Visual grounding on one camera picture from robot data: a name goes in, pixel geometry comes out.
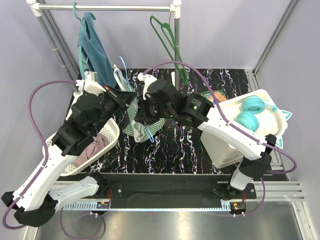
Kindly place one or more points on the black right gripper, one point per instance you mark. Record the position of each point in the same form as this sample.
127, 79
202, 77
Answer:
142, 115

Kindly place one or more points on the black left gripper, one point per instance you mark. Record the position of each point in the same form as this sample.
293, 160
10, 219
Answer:
122, 98

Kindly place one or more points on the green striped tank top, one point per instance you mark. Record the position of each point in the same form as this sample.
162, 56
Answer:
139, 131

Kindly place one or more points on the pink tank top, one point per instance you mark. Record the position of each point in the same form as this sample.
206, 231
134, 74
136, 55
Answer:
98, 144

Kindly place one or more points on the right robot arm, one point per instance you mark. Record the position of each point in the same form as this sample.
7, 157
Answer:
198, 112

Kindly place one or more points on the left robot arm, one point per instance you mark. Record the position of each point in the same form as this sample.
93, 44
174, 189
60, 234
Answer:
35, 203

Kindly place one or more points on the teal tank top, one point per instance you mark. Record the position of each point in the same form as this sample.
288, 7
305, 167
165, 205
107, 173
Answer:
98, 60

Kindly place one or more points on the teal plastic hanger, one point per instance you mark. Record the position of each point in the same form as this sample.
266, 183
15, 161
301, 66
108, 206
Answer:
83, 59

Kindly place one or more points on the white perforated plastic basket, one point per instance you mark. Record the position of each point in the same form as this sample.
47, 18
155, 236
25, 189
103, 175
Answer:
111, 131

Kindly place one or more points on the teal cat-ear headphones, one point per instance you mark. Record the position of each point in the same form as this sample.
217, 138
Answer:
255, 105

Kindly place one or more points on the white storage box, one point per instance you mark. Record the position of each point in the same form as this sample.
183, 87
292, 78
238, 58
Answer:
223, 154

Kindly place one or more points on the white metal clothes rack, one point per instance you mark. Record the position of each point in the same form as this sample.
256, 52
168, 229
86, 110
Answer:
41, 10

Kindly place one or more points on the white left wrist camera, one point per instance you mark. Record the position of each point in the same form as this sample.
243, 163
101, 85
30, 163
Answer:
90, 83

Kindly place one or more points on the black mounting base plate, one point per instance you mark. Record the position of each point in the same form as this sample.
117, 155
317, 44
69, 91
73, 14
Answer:
173, 192

